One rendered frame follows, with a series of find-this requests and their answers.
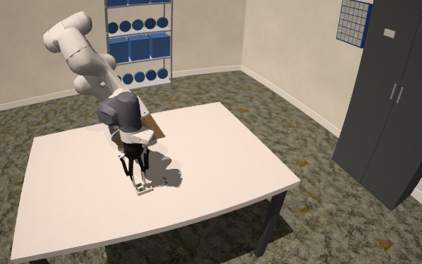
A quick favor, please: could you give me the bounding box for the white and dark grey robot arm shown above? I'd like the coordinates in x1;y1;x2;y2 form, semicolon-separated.
43;11;155;144

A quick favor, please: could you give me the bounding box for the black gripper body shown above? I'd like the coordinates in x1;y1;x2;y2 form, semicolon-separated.
123;142;144;160

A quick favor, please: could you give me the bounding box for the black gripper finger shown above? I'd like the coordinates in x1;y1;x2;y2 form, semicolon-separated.
118;154;136;187
136;147;150;184

